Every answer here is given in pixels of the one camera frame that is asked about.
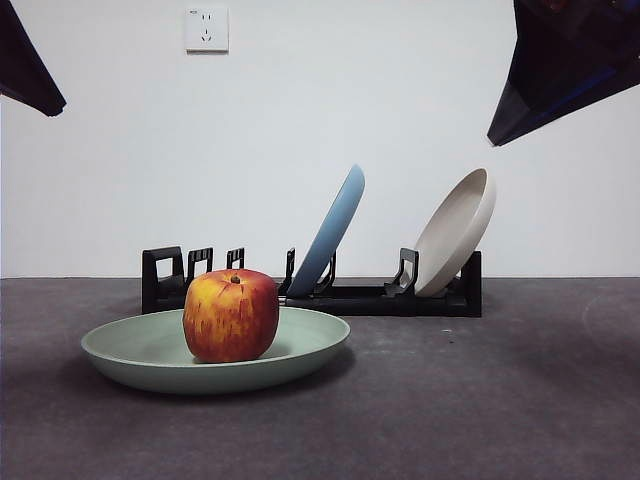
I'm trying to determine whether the red yellow apple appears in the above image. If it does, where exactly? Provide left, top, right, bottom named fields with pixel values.
left=182, top=268, right=280, bottom=364

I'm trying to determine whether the green plate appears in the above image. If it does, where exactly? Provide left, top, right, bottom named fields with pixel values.
left=80, top=306, right=352, bottom=396

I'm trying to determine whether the cream plate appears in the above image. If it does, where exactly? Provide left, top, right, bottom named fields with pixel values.
left=412, top=167, right=498, bottom=296

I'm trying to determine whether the blue plate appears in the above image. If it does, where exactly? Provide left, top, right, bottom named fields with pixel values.
left=285, top=163, right=367, bottom=297

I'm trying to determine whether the black plate rack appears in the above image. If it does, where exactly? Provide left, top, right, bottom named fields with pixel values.
left=141, top=245, right=484, bottom=319

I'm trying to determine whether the white wall socket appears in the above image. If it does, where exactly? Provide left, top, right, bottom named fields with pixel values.
left=185, top=5, right=230, bottom=55

